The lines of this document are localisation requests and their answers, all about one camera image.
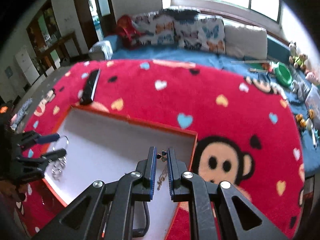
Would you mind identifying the green plastic bowl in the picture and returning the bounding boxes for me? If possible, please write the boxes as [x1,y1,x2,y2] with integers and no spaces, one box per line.
[273,62,292,87]

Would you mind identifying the left butterfly print pillow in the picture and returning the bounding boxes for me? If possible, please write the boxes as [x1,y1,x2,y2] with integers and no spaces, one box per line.
[132,12,175,46]

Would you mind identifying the dark wooden door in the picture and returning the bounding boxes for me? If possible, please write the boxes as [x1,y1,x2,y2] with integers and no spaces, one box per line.
[73,0,116,49]

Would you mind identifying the butterfly print pillow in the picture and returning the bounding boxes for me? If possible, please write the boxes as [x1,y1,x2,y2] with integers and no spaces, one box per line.
[132,12,175,46]
[175,16,226,54]

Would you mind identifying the orange shallow box tray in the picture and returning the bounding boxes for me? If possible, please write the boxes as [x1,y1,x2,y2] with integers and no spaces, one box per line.
[39,103,199,240]

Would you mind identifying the gold pendant necklace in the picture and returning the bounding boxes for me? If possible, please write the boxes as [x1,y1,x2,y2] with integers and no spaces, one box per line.
[156,150,169,191]

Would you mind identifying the right butterfly print pillow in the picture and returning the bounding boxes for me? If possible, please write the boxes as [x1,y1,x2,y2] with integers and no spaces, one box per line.
[175,16,226,54]

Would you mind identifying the red bag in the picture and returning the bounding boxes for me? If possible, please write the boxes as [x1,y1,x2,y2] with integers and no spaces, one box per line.
[116,15,142,49]

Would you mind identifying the plush toys group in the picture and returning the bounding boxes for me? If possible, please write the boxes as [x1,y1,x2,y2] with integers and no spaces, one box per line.
[289,41,319,86]

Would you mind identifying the white drawer cabinet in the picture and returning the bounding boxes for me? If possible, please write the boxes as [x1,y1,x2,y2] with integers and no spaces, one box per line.
[15,47,40,85]

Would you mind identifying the black remote control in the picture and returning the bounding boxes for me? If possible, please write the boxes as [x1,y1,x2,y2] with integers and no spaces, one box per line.
[80,69,101,106]

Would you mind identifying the clear plastic storage box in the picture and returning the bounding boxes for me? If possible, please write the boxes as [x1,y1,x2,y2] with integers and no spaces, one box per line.
[305,85,320,120]

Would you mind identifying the plain white pillow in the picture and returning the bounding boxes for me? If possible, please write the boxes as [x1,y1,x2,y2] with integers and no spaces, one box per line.
[225,25,267,60]

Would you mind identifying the black watch band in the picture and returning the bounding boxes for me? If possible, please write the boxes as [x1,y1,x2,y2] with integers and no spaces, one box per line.
[132,202,150,238]

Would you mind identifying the red monkey print blanket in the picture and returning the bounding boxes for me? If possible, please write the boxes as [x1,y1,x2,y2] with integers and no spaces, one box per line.
[25,60,304,237]

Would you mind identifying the wooden display cabinet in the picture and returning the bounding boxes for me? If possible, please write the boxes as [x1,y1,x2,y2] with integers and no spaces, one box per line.
[26,0,82,77]

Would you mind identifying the silver wire rings cluster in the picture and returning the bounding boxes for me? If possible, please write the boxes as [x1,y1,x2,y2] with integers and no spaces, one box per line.
[52,135,69,181]

